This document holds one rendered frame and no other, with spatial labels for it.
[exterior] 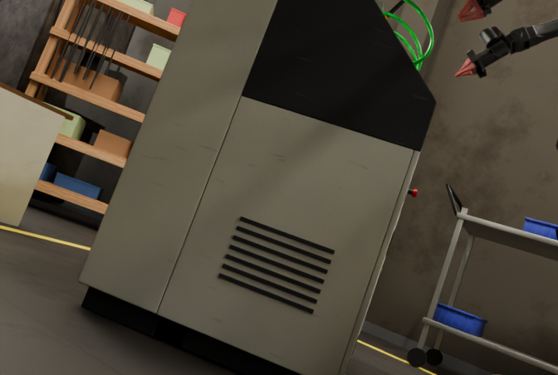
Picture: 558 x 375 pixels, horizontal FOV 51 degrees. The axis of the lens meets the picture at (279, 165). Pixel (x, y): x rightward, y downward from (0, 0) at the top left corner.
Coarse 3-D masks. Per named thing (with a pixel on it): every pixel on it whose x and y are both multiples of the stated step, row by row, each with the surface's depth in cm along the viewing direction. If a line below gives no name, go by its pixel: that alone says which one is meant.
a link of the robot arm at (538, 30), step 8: (544, 24) 215; (552, 24) 214; (528, 32) 215; (536, 32) 214; (544, 32) 214; (552, 32) 213; (520, 40) 215; (528, 40) 215; (536, 40) 216; (544, 40) 217; (512, 48) 220; (520, 48) 219; (528, 48) 219
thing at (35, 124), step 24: (0, 96) 302; (24, 96) 312; (0, 120) 305; (24, 120) 315; (48, 120) 326; (0, 144) 308; (24, 144) 318; (48, 144) 330; (0, 168) 310; (24, 168) 321; (0, 192) 313; (24, 192) 324; (0, 216) 316
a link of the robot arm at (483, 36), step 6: (486, 30) 222; (492, 30) 223; (498, 30) 222; (516, 30) 216; (480, 36) 224; (486, 36) 222; (492, 36) 220; (498, 36) 221; (504, 36) 219; (510, 36) 216; (516, 36) 215; (486, 42) 222; (510, 42) 215; (510, 48) 219
